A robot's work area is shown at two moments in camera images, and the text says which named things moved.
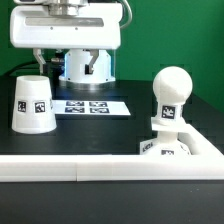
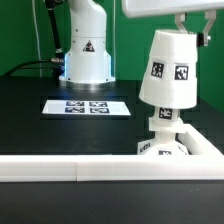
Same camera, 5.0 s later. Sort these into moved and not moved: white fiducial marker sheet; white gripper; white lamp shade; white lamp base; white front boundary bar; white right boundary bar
Moved: white lamp shade; white gripper
Not moved: white lamp base; white front boundary bar; white right boundary bar; white fiducial marker sheet
